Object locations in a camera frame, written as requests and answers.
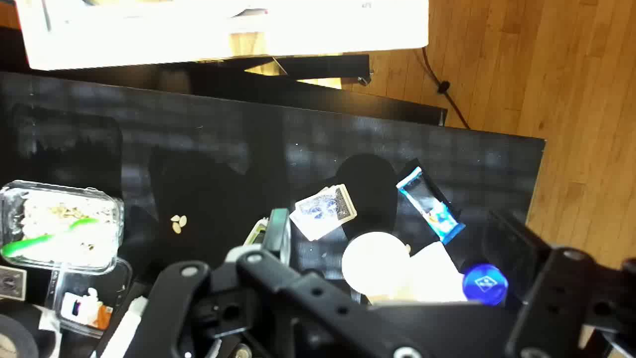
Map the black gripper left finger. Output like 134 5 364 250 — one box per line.
126 260 273 358

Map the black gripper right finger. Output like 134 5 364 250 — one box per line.
485 210 636 358

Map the blue bottle cap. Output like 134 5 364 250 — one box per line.
463 264 509 306

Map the small yellow crumb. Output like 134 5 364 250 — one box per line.
171 214 189 234

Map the clear case with card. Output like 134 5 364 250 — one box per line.
52 260 132 337

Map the clear plastic food container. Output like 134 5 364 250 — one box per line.
0 178 124 274

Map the white blue sachet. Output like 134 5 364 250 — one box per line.
291 182 358 240

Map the black tape roll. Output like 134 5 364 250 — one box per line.
0 314 56 358

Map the green plastic fork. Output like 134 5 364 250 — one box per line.
2 216 98 256

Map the playing card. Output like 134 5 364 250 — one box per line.
0 266 28 300

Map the blue snack packet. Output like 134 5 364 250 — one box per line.
396 164 465 244

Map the white cabinet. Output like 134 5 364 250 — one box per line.
12 0 432 71

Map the black cable on floor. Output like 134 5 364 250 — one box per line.
418 45 473 131

